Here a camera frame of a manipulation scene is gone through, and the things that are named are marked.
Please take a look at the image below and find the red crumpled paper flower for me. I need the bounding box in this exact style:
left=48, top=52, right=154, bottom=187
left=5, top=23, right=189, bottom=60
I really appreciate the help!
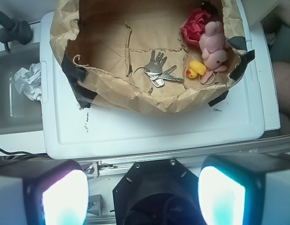
left=180, top=8, right=212, bottom=47

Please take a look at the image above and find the thin black wire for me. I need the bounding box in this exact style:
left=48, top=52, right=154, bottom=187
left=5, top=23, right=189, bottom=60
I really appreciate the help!
left=125, top=20, right=134, bottom=77

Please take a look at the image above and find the white plastic bin lid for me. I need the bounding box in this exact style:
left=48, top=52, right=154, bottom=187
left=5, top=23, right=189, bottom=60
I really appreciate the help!
left=40, top=12, right=265, bottom=159

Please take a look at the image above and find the clear plastic bin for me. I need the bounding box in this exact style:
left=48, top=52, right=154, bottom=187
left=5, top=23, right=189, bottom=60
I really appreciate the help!
left=0, top=43, right=43, bottom=135

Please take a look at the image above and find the silver key bunch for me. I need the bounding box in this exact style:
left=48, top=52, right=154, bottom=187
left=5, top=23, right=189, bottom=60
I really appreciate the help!
left=131, top=50, right=184, bottom=88

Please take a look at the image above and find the aluminium frame rail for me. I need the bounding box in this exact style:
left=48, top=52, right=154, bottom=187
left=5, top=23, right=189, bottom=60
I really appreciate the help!
left=78, top=134, right=290, bottom=179

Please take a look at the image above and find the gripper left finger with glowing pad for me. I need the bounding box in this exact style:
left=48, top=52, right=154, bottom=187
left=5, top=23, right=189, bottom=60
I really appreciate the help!
left=0, top=159, right=89, bottom=225

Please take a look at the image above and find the pink plush toy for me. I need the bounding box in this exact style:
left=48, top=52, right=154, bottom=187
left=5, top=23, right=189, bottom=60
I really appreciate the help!
left=199, top=21, right=229, bottom=83

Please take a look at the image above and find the black cable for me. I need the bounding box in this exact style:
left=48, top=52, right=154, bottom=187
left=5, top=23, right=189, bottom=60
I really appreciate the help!
left=0, top=144, right=47, bottom=157

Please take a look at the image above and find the yellow rubber duck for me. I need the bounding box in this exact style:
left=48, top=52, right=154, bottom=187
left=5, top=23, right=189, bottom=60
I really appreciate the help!
left=185, top=60, right=206, bottom=79

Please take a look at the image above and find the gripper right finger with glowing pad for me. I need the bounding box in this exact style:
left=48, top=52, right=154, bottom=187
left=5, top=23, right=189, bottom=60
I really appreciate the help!
left=198, top=153, right=290, bottom=225

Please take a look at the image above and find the brown paper bag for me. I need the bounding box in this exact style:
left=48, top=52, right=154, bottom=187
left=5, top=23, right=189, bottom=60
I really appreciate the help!
left=50, top=0, right=255, bottom=115

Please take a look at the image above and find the black octagonal mount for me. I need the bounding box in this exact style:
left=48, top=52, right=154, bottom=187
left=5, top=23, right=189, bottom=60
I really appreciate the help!
left=113, top=158, right=205, bottom=225

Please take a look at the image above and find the black clamp knob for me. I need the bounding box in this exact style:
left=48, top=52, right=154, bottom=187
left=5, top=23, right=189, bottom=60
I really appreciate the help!
left=0, top=11, right=33, bottom=52

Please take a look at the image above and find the crumpled white paper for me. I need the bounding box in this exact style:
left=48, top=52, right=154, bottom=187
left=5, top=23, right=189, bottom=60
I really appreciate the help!
left=14, top=63, right=42, bottom=102

